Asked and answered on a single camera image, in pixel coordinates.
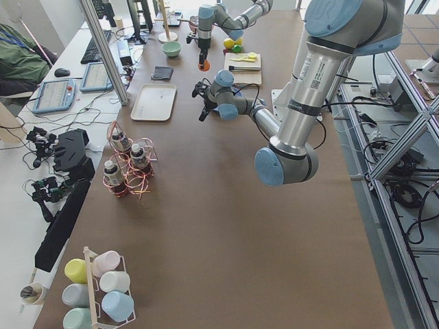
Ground yellow cup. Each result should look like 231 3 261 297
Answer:
64 258 87 284

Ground yellow banana peel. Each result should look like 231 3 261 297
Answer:
230 52 258 62

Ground mint green cup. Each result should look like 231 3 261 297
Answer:
62 308 92 329

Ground grey cup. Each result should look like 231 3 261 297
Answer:
62 283 89 308

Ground orange fruit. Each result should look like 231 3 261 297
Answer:
198 60 211 71

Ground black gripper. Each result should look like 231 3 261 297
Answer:
191 81 216 122
186 29 212 65

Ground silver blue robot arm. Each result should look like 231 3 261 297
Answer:
193 0 273 71
192 0 405 186

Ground cream rectangular tray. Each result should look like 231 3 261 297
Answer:
130 84 177 122

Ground black keyboard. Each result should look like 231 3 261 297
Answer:
80 38 102 64

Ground dark drink bottle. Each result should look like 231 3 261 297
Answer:
111 130 131 152
104 160 128 197
130 143 152 174

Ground paper cup with items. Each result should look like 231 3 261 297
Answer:
20 282 45 305

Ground pink cup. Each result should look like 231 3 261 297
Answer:
91 250 121 278

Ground black computer mouse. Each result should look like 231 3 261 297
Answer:
54 68 71 77

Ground yellow lemon left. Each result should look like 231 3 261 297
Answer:
223 38 235 49

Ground black handled knife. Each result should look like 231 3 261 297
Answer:
228 65 261 72

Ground blue cup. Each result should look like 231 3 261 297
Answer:
101 291 134 322

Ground pink bowl of ice cubes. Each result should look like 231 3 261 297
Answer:
189 16 214 32

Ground white cup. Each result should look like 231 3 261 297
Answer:
99 271 130 293

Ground wooden cutting board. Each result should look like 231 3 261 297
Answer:
224 52 262 86

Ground mint green bowl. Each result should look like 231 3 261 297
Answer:
162 41 181 58

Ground blue teach pendant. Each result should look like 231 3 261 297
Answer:
32 79 75 114
80 62 113 93

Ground copper wire bottle rack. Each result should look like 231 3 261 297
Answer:
102 121 158 198

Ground grey folded cloth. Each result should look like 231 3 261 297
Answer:
151 66 174 81

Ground wooden cup tree stand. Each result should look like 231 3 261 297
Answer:
156 0 178 44

